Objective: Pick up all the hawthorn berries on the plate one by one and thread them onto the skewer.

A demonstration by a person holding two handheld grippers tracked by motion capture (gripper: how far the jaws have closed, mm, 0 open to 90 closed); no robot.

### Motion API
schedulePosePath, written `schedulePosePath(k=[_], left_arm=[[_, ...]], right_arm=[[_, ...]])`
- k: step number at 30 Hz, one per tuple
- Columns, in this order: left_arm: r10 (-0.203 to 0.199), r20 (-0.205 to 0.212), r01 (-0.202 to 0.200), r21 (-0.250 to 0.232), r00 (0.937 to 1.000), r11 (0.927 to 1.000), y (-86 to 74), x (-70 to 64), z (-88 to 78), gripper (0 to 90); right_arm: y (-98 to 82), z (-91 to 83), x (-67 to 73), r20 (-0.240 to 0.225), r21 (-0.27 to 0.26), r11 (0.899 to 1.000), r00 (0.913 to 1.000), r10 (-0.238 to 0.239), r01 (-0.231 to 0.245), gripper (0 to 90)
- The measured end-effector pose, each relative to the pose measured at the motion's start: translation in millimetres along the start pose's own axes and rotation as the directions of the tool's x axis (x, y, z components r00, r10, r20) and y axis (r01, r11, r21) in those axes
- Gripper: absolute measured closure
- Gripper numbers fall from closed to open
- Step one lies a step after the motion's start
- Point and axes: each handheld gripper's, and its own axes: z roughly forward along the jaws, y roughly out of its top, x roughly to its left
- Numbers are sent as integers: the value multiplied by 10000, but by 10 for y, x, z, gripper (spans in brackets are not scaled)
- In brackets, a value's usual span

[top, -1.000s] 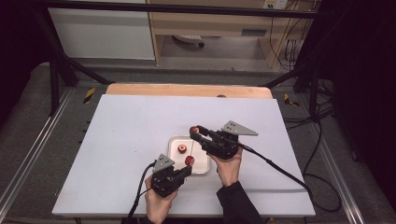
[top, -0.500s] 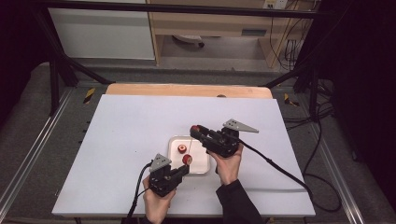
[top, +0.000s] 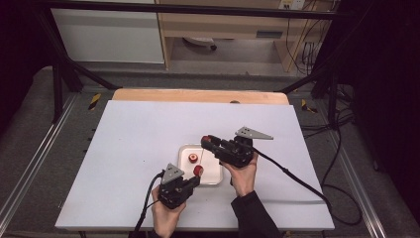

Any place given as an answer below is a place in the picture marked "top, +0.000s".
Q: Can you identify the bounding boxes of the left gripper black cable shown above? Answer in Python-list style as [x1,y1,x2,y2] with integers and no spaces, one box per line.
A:
[133,170,165,234]

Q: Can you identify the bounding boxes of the light wooden board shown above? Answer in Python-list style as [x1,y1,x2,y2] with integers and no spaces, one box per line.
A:
[112,87,290,106]

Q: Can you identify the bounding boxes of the yellow black tape strip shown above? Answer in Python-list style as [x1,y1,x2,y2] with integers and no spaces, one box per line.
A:
[300,98,318,114]
[87,92,102,111]

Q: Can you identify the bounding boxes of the hanging black desk cables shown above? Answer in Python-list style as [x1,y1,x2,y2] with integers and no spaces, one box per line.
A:
[284,0,333,76]

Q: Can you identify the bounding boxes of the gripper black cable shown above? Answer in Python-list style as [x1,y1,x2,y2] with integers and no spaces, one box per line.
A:
[252,148,363,227]
[133,170,165,234]

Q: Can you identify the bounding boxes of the black curtain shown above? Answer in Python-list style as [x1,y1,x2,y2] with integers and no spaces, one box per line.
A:
[338,0,420,216]
[0,0,55,133]

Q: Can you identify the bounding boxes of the light wooden desk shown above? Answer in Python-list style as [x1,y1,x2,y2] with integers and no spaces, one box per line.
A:
[155,0,335,72]

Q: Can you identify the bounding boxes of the white cabinet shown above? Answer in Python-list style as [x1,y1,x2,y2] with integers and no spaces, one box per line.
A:
[51,0,165,64]

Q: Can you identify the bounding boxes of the white square tray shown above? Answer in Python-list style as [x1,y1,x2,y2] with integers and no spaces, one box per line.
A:
[177,144,224,186]

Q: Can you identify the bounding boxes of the black metal frame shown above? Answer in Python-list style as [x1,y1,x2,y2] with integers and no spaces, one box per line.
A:
[33,0,348,124]

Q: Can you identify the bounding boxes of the person's left hand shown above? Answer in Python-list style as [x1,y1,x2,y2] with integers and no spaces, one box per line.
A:
[151,185,187,238]

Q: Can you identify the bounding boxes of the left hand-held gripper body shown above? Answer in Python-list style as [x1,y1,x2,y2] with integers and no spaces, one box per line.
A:
[157,163,194,210]

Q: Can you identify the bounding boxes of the person's right hand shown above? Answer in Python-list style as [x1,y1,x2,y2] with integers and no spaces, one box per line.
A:
[221,152,260,198]

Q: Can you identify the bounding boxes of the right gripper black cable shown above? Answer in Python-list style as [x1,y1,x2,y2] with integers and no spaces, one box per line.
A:
[252,148,363,227]

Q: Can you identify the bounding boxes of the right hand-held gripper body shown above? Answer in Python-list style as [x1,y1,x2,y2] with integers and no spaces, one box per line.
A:
[216,126,274,169]

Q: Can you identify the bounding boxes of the white wall socket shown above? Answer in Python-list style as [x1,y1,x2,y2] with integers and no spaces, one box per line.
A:
[278,0,306,11]

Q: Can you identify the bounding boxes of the bundle of black floor cables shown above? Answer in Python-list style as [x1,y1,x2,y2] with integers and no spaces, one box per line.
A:
[296,83,356,140]

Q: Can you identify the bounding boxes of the office chair base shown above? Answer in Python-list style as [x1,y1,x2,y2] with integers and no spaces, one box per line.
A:
[182,36,218,52]

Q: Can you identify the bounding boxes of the aluminium floor rail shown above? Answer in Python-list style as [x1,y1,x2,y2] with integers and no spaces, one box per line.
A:
[0,93,79,226]
[325,130,388,238]

